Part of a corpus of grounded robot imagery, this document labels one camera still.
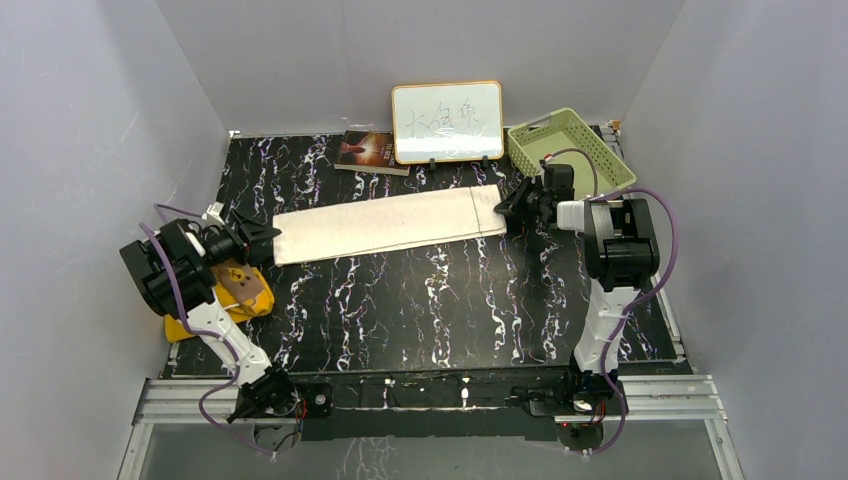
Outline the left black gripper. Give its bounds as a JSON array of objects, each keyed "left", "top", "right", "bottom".
[{"left": 206, "top": 212, "right": 282, "bottom": 271}]

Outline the yellow bear towel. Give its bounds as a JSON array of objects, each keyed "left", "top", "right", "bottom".
[{"left": 162, "top": 261, "right": 276, "bottom": 344}]

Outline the white towel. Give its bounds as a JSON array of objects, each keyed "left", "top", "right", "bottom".
[{"left": 273, "top": 185, "right": 507, "bottom": 265}]

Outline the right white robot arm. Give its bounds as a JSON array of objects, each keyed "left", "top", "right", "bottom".
[{"left": 494, "top": 164, "right": 660, "bottom": 414}]

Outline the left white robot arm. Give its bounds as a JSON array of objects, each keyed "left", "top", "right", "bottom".
[{"left": 119, "top": 212, "right": 300, "bottom": 422}]

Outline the green plastic basket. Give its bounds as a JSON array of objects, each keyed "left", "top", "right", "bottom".
[{"left": 506, "top": 108, "right": 637, "bottom": 198}]

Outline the dark paperback book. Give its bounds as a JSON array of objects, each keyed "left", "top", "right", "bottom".
[{"left": 334, "top": 131, "right": 410, "bottom": 176}]

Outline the small whiteboard orange frame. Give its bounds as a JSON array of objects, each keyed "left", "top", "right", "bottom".
[{"left": 391, "top": 81, "right": 505, "bottom": 165}]

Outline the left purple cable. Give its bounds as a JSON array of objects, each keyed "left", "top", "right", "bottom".
[{"left": 137, "top": 203, "right": 280, "bottom": 462}]

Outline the black base frame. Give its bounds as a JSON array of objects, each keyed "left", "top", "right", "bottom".
[{"left": 292, "top": 365, "right": 618, "bottom": 441}]

